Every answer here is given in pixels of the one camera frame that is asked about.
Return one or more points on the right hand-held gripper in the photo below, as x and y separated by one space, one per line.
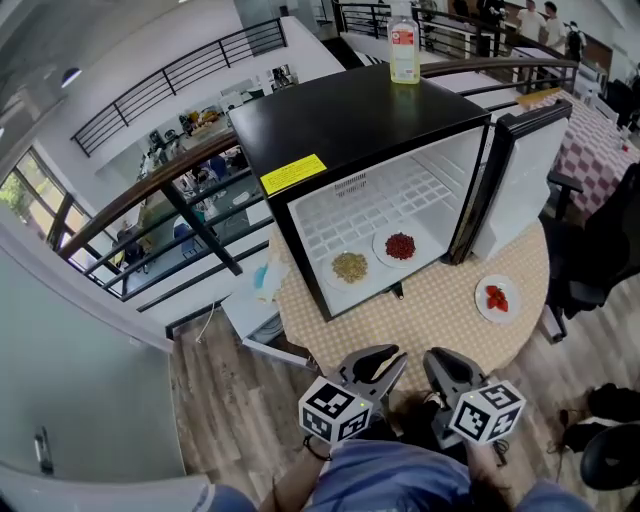
485 410

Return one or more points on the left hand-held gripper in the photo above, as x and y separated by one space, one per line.
330 405

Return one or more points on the large white plate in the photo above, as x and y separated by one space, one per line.
327 280

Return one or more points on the small white plate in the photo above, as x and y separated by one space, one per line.
512 292
380 257

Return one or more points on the pile of dark red beans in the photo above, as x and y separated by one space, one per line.
400 246

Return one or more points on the black mini fridge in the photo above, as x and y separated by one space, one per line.
350 110

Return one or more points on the person's left forearm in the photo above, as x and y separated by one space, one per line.
295 482

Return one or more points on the person's right forearm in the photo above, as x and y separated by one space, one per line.
482 470

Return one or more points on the round table with checkered cloth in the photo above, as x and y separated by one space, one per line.
425 320

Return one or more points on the black wristband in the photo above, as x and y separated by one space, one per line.
316 450

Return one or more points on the person's blue clothing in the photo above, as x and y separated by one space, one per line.
390 480

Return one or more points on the blue and white cloth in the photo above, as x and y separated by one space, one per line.
270 282

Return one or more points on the white cabinet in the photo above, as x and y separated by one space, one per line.
250 315

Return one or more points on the black office chair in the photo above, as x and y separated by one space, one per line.
600 260

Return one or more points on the wooden handrail black railing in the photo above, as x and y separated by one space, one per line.
200 225

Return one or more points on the red checkered tablecloth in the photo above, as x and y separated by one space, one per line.
595 145

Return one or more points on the frosted glass door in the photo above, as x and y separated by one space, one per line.
75 375

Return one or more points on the ribbed glass panel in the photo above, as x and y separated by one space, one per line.
100 495

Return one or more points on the clear bottle of yellow liquid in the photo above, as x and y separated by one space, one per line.
404 60

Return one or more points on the black metal railing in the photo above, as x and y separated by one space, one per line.
170 75
360 17

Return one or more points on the large window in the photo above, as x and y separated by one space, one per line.
30 200

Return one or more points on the dome pendant lamp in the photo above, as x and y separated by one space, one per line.
71 77

